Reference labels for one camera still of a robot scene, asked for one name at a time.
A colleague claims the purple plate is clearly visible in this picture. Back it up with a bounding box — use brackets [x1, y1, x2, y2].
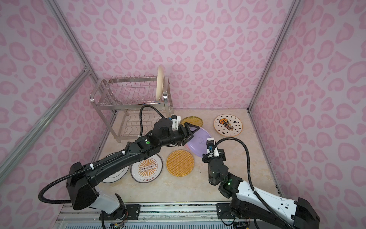
[185, 128, 211, 158]

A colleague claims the cream beige plate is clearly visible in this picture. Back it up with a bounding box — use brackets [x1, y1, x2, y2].
[156, 66, 164, 101]

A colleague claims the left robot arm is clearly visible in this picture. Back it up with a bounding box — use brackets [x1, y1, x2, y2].
[66, 118, 200, 215]

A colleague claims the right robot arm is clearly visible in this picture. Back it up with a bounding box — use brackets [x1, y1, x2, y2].
[202, 146, 320, 229]

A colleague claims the stainless steel dish rack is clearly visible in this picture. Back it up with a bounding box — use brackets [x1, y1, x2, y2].
[89, 75, 173, 143]

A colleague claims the green yellow woven plate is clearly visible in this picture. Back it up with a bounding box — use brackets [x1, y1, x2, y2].
[180, 116, 204, 127]

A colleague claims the orange woven pattern plate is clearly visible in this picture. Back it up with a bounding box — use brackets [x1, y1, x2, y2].
[166, 150, 194, 177]

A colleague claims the white star cartoon plate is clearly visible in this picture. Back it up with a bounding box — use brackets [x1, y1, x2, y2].
[213, 114, 244, 137]

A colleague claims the white plate orange sunburst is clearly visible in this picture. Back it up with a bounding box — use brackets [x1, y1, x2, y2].
[130, 155, 163, 183]

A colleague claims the white plate black rim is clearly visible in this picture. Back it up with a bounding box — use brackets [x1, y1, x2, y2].
[102, 166, 130, 184]

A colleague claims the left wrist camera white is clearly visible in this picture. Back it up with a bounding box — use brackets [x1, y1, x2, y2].
[169, 114, 181, 127]

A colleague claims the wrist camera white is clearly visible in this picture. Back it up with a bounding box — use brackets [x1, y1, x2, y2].
[169, 114, 181, 127]
[206, 137, 220, 158]

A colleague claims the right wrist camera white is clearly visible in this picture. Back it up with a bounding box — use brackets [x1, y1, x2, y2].
[206, 137, 220, 158]

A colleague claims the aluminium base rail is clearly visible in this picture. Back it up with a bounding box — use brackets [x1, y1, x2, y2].
[53, 201, 255, 229]

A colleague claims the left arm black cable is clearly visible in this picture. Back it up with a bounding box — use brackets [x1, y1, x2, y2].
[38, 104, 166, 204]

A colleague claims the aluminium frame profile left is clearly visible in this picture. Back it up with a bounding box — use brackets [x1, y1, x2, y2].
[1, 1, 98, 184]

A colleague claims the aluminium frame profile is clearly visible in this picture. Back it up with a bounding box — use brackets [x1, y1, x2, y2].
[247, 0, 302, 114]
[1, 1, 98, 184]

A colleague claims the aluminium frame profile right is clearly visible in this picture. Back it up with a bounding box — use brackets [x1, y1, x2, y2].
[247, 0, 302, 114]

